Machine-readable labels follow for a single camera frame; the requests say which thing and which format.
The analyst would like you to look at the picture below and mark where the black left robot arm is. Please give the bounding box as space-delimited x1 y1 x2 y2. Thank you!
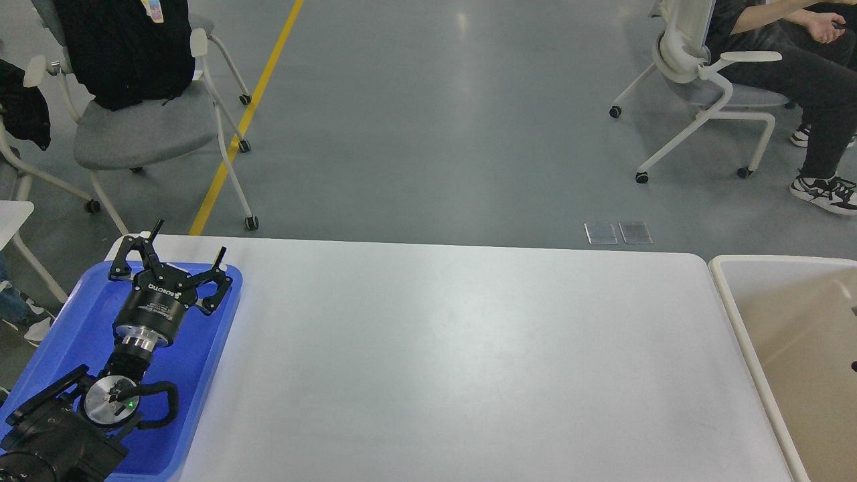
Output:
2 226 242 481

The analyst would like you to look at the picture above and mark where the right floor socket plate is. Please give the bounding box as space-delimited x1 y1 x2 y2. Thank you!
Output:
619 222 654 245

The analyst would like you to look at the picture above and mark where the blue plastic tray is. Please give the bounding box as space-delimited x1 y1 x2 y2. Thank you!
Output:
2 260 244 481

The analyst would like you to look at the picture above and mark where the grey chair with white frame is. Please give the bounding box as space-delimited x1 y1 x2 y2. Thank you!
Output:
24 1 238 234

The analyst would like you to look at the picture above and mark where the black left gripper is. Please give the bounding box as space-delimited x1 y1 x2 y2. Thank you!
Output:
108 219 234 347

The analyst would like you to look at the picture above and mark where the beige plastic bin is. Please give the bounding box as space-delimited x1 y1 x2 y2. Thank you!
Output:
709 255 856 481

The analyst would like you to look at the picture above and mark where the black jacket on chair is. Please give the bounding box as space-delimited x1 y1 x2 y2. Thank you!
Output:
54 1 196 112

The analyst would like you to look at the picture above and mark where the seated person in black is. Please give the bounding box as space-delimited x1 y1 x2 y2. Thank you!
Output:
705 1 856 216

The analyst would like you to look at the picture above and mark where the black garment at left edge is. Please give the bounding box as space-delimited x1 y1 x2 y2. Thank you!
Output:
1 59 51 151

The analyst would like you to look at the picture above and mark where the white sneaker at left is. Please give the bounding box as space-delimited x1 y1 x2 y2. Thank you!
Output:
1 280 56 347

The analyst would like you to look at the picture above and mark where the white office chair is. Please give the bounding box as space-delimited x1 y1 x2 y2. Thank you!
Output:
609 1 795 184

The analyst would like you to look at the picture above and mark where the floor socket plate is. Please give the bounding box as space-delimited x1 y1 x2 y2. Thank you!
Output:
585 222 618 245
619 222 654 245

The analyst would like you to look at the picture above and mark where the left floor socket plate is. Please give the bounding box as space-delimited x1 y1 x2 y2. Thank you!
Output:
585 222 618 245

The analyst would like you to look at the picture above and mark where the white side table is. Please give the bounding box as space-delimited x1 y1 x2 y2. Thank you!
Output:
1 200 68 304

